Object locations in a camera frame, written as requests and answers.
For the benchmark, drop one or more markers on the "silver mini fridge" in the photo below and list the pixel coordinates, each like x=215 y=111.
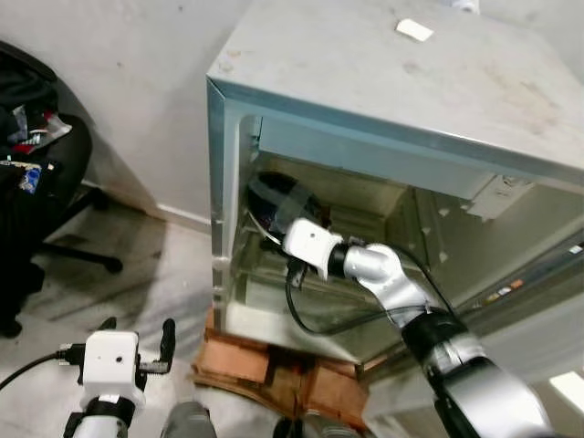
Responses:
x=365 y=73

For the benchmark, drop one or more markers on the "grey robot left leg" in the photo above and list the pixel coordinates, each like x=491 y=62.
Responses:
x=190 y=422

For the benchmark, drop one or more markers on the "silver fridge door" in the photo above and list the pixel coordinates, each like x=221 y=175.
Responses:
x=511 y=338

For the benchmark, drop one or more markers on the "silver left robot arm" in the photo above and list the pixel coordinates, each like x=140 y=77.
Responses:
x=96 y=422

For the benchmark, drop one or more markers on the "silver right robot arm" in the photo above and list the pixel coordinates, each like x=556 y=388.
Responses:
x=456 y=365

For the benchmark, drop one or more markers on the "grey robot leg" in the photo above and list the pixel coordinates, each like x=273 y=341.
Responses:
x=333 y=427
x=190 y=422

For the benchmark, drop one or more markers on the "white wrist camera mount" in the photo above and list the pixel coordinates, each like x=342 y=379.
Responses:
x=111 y=365
x=310 y=245

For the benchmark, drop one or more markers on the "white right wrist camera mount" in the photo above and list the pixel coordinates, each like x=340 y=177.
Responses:
x=310 y=245

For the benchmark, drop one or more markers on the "clutter pile on chair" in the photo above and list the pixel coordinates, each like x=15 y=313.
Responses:
x=32 y=146

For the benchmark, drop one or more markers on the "small white tag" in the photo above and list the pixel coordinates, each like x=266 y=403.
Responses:
x=414 y=30

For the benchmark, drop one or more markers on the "white plug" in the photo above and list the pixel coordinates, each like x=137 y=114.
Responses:
x=464 y=5

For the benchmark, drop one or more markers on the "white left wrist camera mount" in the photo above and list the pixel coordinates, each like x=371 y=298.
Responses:
x=111 y=365

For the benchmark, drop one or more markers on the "black office chair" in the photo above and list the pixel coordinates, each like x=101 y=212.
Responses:
x=55 y=228

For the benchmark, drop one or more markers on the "brown block fridge base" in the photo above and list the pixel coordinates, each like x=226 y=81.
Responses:
x=274 y=379

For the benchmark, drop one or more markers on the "grey robot right leg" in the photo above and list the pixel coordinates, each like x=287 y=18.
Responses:
x=333 y=427

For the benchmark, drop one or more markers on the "white fridge thermostat housing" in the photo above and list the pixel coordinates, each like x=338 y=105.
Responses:
x=500 y=196

